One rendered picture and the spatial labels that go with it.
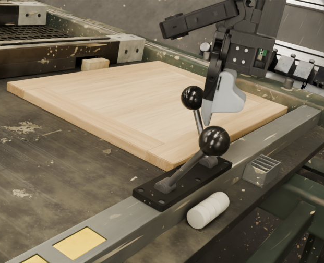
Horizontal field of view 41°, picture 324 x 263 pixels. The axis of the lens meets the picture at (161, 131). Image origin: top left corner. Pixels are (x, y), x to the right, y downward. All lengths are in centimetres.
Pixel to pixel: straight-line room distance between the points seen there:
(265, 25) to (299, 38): 148
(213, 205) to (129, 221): 15
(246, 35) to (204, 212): 24
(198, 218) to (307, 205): 34
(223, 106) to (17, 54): 58
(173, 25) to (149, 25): 201
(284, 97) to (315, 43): 88
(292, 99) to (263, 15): 62
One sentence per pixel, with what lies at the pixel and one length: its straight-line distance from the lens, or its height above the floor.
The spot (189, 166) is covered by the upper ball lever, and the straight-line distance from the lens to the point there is 54.
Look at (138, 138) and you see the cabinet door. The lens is 78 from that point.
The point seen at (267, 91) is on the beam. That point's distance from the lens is 123.
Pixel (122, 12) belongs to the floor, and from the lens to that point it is 279.
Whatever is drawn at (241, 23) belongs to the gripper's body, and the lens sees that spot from 62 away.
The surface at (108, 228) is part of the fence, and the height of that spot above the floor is 158.
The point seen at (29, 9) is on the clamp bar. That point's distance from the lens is 167.
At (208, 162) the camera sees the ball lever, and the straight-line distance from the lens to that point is 66.
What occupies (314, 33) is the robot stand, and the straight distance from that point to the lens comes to 209.
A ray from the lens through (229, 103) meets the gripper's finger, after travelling 63.
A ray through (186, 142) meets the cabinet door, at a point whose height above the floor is 129.
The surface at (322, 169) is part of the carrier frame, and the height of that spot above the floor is 18.
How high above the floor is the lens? 202
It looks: 61 degrees down
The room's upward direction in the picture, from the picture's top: 51 degrees counter-clockwise
